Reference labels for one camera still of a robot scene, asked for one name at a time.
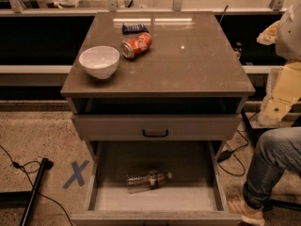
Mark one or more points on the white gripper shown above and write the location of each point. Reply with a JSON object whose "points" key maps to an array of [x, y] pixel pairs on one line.
{"points": [[290, 37]]}

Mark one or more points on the clear plastic water bottle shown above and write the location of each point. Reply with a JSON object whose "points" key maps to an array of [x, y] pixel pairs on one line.
{"points": [[147, 181]]}

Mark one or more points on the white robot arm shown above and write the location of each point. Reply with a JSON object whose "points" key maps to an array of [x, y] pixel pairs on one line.
{"points": [[288, 40]]}

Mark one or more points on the grey drawer cabinet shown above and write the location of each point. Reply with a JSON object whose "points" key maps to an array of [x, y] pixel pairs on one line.
{"points": [[190, 69]]}

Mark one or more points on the open grey lower drawer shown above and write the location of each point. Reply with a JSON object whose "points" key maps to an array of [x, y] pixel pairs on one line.
{"points": [[193, 197]]}

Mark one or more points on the closed grey upper drawer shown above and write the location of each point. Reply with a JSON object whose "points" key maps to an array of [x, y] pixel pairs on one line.
{"points": [[180, 127]]}

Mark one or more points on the person leg in jeans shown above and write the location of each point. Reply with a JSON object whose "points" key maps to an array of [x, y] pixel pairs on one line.
{"points": [[277, 150]]}

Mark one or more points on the black power adapter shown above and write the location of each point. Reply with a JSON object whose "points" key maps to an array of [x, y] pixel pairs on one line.
{"points": [[224, 156]]}

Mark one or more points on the tan shoe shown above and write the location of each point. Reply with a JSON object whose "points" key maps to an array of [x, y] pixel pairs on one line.
{"points": [[249, 215]]}

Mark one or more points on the orange soda can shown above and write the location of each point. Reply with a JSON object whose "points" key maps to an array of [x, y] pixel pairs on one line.
{"points": [[136, 46]]}

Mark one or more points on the blue snack wrapper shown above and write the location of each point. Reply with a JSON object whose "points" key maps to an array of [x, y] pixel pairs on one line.
{"points": [[133, 28]]}

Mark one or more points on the white ceramic bowl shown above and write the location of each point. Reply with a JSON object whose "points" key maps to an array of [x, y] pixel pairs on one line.
{"points": [[100, 61]]}

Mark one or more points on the blue tape cross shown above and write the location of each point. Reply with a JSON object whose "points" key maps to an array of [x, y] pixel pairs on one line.
{"points": [[77, 174]]}

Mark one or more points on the black pole on floor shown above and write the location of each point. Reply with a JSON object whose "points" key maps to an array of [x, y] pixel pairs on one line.
{"points": [[45, 164]]}

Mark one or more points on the black drawer handle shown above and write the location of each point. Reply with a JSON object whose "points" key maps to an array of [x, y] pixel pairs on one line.
{"points": [[150, 133]]}

